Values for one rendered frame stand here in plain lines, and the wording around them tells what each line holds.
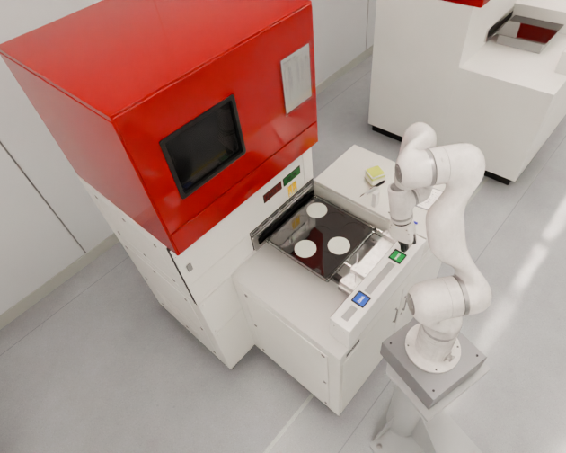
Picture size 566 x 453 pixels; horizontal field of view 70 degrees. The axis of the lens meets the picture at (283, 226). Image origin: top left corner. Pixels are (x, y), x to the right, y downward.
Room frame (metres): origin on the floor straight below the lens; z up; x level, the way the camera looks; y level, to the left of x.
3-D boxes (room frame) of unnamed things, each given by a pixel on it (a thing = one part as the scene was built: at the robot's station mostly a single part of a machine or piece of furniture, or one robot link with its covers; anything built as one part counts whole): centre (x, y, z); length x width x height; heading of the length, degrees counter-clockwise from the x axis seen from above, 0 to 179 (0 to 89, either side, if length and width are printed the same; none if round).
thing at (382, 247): (1.01, -0.36, 0.87); 0.36 x 0.08 x 0.03; 131
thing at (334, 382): (1.17, -0.30, 0.41); 0.97 x 0.64 x 0.82; 131
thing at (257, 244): (1.34, -0.02, 0.89); 0.44 x 0.02 x 0.10; 131
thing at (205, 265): (1.24, 0.13, 1.02); 0.82 x 0.03 x 0.40; 131
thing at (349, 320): (0.88, -0.36, 0.89); 0.55 x 0.09 x 0.14; 131
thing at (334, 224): (1.20, -0.17, 0.90); 0.34 x 0.34 x 0.01; 41
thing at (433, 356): (0.58, -0.46, 1.02); 0.19 x 0.19 x 0.18
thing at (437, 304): (0.57, -0.42, 1.23); 0.19 x 0.12 x 0.24; 91
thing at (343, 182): (1.38, -0.52, 0.89); 0.62 x 0.35 x 0.14; 41
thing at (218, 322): (1.49, 0.35, 0.41); 0.82 x 0.71 x 0.82; 131
